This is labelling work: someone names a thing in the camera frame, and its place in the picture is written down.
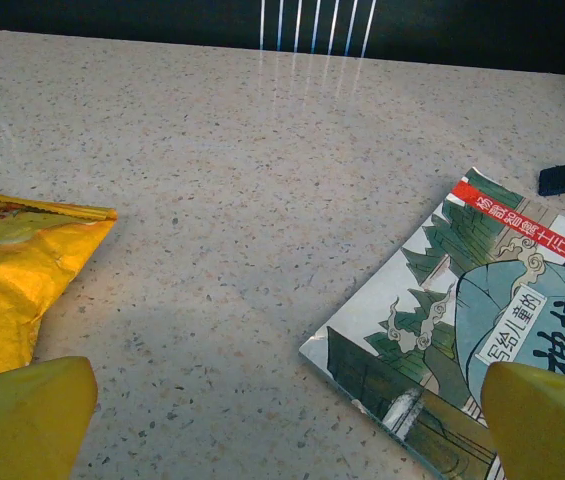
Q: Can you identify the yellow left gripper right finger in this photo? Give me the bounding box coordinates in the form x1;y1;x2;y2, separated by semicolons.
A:
481;361;565;480

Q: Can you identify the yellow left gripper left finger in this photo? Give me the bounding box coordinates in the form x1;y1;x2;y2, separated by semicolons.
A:
0;355;99;480

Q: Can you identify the illustrated green blue children's book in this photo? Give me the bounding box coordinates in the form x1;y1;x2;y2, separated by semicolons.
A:
298;167;565;480

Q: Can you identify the yellow orange snack bag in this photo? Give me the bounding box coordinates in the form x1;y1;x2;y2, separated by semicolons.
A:
0;182;118;384

